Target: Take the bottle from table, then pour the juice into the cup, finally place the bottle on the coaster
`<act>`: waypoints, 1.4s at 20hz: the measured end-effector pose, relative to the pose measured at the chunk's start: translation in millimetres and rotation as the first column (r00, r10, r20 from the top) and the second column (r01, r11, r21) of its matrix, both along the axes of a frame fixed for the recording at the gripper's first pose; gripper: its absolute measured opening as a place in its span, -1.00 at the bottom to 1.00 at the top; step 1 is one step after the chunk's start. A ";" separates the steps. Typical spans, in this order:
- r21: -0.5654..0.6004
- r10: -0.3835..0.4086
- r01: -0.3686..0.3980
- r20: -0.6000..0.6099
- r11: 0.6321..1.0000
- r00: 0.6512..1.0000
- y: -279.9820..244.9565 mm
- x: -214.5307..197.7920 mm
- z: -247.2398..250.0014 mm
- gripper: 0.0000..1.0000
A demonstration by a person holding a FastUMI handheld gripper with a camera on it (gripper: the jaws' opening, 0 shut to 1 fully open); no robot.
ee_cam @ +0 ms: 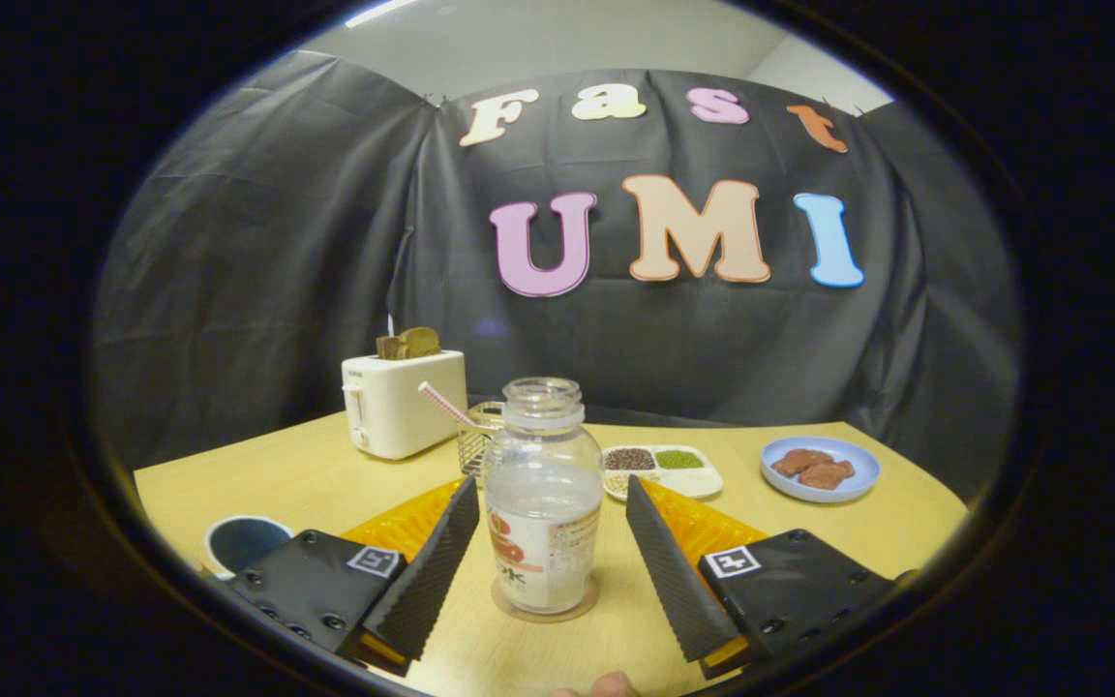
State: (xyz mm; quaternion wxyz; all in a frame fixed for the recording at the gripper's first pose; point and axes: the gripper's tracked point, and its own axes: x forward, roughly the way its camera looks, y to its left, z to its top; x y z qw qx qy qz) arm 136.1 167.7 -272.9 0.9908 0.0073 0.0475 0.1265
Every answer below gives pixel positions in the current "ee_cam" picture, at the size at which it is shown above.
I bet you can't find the white divided grain dish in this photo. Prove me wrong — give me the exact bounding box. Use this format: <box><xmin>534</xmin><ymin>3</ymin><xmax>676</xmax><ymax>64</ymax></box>
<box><xmin>601</xmin><ymin>443</ymin><xmax>724</xmax><ymax>501</ymax></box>

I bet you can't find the ribbed glass mug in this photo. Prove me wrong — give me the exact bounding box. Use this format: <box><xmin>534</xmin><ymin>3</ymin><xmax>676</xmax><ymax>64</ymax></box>
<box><xmin>456</xmin><ymin>401</ymin><xmax>510</xmax><ymax>480</ymax></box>

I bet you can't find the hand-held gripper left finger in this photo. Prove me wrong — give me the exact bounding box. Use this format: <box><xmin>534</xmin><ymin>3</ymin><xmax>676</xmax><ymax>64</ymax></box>
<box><xmin>226</xmin><ymin>474</ymin><xmax>481</xmax><ymax>679</ymax></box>

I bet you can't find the wooden table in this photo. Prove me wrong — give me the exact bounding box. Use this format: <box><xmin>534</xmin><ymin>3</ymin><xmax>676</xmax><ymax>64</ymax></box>
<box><xmin>132</xmin><ymin>411</ymin><xmax>970</xmax><ymax>697</ymax></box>

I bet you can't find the white toaster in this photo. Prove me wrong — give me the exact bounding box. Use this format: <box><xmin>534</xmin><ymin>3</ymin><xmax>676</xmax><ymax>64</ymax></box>
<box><xmin>341</xmin><ymin>349</ymin><xmax>469</xmax><ymax>462</ymax></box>

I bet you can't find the blue plate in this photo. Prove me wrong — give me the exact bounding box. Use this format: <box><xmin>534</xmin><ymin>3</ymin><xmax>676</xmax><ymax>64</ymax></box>
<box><xmin>760</xmin><ymin>436</ymin><xmax>882</xmax><ymax>504</ymax></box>

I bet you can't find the pale blue cup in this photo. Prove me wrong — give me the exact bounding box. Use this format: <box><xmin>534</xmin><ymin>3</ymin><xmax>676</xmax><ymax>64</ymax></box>
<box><xmin>202</xmin><ymin>515</ymin><xmax>295</xmax><ymax>582</ymax></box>

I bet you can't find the clear juice bottle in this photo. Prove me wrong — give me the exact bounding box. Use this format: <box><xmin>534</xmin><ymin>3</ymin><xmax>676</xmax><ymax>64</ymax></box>
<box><xmin>482</xmin><ymin>378</ymin><xmax>605</xmax><ymax>616</ymax></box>

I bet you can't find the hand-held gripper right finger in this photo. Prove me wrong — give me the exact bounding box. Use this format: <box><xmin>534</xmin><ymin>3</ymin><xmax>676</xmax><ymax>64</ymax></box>
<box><xmin>623</xmin><ymin>474</ymin><xmax>897</xmax><ymax>681</ymax></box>

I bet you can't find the black backdrop cloth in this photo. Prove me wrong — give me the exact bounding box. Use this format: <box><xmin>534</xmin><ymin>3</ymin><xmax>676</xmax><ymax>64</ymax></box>
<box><xmin>88</xmin><ymin>48</ymin><xmax>1021</xmax><ymax>504</ymax></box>

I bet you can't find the printed wooden coaster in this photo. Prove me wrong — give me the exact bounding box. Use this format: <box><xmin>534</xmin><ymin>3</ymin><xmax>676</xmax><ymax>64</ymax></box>
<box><xmin>491</xmin><ymin>571</ymin><xmax>602</xmax><ymax>623</ymax></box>

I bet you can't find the brown meat piece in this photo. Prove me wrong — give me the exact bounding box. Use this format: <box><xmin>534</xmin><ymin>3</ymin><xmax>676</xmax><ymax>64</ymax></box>
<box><xmin>798</xmin><ymin>460</ymin><xmax>856</xmax><ymax>491</ymax></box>
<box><xmin>772</xmin><ymin>448</ymin><xmax>836</xmax><ymax>478</ymax></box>

